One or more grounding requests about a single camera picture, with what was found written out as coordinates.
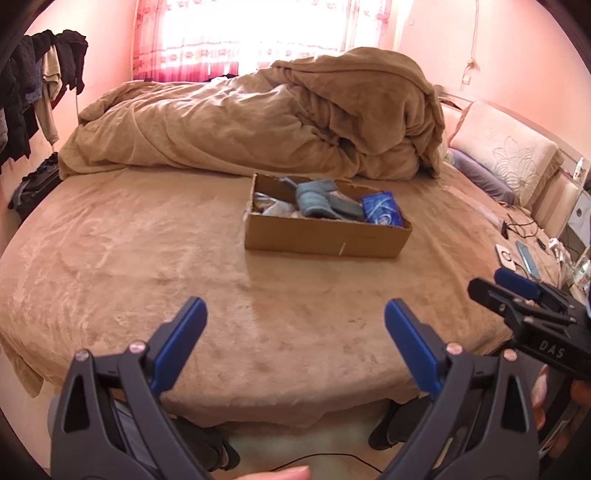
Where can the black bag on floor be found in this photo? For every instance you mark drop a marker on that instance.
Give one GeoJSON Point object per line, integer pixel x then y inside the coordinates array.
{"type": "Point", "coordinates": [35, 187]}

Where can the person's left hand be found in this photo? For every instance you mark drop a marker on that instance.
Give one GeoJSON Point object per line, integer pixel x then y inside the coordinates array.
{"type": "Point", "coordinates": [296, 473]}

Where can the purple pillow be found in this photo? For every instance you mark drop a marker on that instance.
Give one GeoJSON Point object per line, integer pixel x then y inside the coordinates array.
{"type": "Point", "coordinates": [482, 177]}

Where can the blue tissue pack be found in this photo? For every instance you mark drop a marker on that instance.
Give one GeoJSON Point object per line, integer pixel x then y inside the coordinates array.
{"type": "Point", "coordinates": [381, 209]}

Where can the black shoe left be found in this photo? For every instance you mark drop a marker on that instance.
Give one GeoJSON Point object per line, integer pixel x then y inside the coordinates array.
{"type": "Point", "coordinates": [212, 450]}

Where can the cream floral pillow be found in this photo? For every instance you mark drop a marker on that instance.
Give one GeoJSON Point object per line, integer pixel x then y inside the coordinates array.
{"type": "Point", "coordinates": [522, 158]}

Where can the pink window curtain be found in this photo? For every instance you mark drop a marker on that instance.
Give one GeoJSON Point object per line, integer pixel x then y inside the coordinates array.
{"type": "Point", "coordinates": [197, 41]}

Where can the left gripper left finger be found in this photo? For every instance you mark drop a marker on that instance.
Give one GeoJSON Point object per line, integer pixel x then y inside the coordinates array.
{"type": "Point", "coordinates": [88, 441]}

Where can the clear bag of snacks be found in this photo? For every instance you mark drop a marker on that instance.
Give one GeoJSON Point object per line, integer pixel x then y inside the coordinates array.
{"type": "Point", "coordinates": [268, 206]}

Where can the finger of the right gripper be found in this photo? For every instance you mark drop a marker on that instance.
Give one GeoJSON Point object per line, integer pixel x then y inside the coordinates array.
{"type": "Point", "coordinates": [517, 284]}

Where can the grey knitted glove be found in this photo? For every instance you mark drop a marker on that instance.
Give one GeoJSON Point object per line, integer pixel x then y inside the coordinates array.
{"type": "Point", "coordinates": [321, 199]}

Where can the black shoe under bed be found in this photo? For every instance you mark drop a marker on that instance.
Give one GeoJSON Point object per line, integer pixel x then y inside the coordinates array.
{"type": "Point", "coordinates": [398, 423]}

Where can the hanging dark clothes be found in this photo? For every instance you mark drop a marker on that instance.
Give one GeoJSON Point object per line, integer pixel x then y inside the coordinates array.
{"type": "Point", "coordinates": [40, 70]}

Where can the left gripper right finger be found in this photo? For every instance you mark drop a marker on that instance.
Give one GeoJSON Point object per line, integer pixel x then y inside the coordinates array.
{"type": "Point", "coordinates": [479, 424]}

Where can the tan fleece duvet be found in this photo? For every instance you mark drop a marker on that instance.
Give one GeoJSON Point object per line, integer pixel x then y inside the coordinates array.
{"type": "Point", "coordinates": [367, 112]}

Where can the white power bank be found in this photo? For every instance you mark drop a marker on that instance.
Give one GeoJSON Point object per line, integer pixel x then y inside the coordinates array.
{"type": "Point", "coordinates": [505, 258]}

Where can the person's right hand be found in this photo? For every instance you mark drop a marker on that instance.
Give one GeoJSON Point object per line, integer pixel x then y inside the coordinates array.
{"type": "Point", "coordinates": [580, 393]}

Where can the smartphone on bed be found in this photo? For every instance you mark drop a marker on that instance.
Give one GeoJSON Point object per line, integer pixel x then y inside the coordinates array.
{"type": "Point", "coordinates": [528, 261]}

